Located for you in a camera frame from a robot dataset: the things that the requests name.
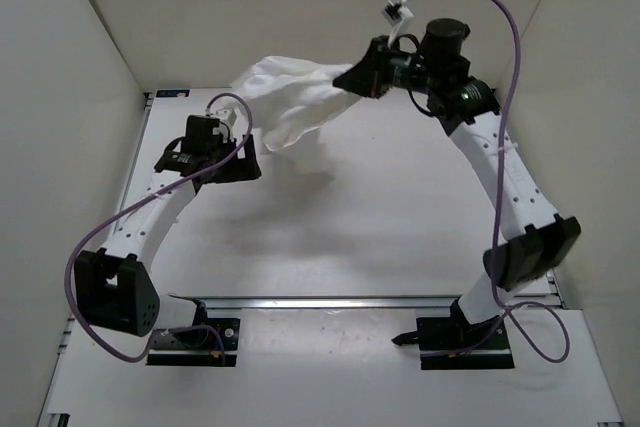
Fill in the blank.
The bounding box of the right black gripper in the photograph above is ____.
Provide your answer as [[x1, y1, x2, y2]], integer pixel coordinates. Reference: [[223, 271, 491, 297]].
[[336, 38, 440, 101]]

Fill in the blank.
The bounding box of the white pleated skirt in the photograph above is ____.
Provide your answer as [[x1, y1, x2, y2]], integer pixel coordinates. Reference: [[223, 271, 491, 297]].
[[230, 56, 359, 152]]

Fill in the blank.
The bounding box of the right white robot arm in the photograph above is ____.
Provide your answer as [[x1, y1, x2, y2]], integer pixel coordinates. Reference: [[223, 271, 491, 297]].
[[333, 18, 581, 348]]

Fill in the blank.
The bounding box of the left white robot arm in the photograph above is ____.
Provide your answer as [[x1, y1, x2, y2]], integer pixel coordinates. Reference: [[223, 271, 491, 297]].
[[73, 109, 261, 345]]

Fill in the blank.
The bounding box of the left blue corner label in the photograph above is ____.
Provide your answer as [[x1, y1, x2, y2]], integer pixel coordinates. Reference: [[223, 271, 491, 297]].
[[155, 89, 190, 98]]

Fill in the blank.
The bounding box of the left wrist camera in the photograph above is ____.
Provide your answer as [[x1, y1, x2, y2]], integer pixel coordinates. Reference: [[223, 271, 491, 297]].
[[213, 108, 237, 142]]

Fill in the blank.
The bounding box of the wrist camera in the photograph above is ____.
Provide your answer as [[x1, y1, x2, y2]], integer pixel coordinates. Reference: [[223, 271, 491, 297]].
[[213, 108, 237, 142], [382, 0, 414, 28]]

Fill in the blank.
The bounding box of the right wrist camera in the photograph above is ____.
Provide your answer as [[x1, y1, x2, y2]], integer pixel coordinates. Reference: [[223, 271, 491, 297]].
[[382, 0, 414, 28]]

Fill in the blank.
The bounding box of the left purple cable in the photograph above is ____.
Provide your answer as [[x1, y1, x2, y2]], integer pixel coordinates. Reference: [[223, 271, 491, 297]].
[[69, 92, 254, 363]]

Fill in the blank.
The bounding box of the purple cable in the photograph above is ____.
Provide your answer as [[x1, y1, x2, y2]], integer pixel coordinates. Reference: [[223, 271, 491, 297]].
[[69, 92, 254, 363], [399, 0, 571, 363]]

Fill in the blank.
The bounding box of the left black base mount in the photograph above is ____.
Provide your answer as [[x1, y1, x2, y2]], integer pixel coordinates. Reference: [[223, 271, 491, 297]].
[[146, 309, 241, 368]]

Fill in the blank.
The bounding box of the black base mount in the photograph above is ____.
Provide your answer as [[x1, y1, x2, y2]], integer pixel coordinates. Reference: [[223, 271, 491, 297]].
[[391, 317, 515, 371], [146, 309, 241, 368]]

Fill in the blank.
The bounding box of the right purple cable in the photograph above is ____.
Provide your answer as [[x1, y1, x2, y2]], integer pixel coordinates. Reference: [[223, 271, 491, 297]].
[[399, 0, 571, 363]]

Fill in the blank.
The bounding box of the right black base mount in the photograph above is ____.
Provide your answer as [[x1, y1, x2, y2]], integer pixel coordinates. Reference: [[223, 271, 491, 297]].
[[391, 317, 515, 371]]

